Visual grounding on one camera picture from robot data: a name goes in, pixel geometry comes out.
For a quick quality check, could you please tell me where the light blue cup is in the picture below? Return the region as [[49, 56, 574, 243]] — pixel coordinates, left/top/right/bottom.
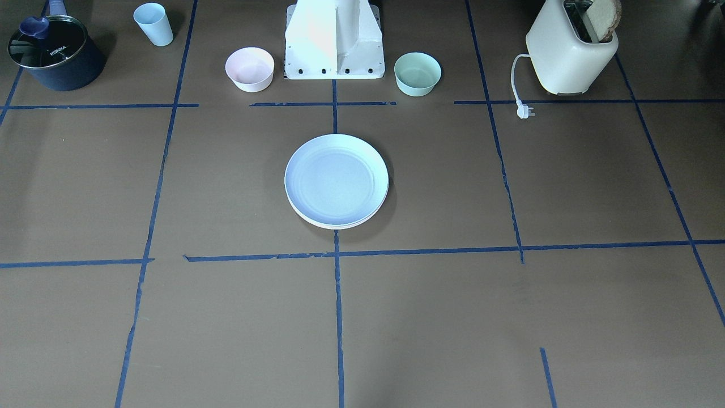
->
[[134, 2, 173, 46]]

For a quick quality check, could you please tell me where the toast slice in toaster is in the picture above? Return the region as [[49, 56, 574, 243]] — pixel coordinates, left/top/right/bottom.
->
[[585, 0, 622, 43]]

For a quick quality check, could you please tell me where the dark blue pot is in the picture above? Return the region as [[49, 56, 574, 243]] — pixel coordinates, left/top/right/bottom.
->
[[7, 1, 106, 91]]

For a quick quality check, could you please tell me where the white camera post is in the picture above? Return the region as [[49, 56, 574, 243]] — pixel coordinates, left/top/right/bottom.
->
[[283, 1, 386, 80]]

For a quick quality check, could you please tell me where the green bowl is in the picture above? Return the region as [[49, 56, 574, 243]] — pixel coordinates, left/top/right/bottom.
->
[[394, 52, 442, 96]]

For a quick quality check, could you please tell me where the cream toaster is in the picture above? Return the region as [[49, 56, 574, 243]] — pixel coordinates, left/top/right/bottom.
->
[[526, 1, 619, 95]]

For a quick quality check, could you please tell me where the cream plate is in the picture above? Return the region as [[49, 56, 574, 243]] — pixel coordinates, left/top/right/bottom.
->
[[285, 191, 390, 230]]

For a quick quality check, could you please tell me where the white plug and cable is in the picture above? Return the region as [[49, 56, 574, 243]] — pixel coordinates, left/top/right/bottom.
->
[[511, 53, 536, 120]]

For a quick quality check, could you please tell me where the pink bowl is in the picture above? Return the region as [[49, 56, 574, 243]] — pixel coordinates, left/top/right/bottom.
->
[[225, 47, 275, 93]]

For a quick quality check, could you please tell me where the blue plate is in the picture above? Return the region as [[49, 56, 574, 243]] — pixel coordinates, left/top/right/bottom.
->
[[283, 134, 390, 197]]

